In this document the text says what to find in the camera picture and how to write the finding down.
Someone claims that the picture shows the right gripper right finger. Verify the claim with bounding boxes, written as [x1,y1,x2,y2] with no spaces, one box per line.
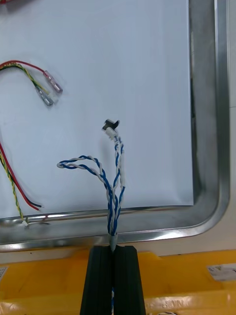
[113,246,146,315]

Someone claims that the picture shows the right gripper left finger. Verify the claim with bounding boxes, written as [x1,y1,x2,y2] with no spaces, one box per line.
[80,245,114,315]

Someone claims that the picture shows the blue-white twisted wire harness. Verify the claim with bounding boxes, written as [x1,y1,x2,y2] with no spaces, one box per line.
[57,119,127,252]

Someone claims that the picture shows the steel tray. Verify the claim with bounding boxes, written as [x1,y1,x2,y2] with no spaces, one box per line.
[0,0,232,252]

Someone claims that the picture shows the red green-yellow wire harness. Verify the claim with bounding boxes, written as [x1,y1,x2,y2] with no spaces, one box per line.
[0,60,63,227]

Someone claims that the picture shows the yellow-orange plastic bin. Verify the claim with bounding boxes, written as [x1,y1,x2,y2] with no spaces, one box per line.
[0,248,236,315]

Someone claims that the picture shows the white paper sheet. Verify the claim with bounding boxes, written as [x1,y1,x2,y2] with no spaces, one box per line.
[0,0,195,220]

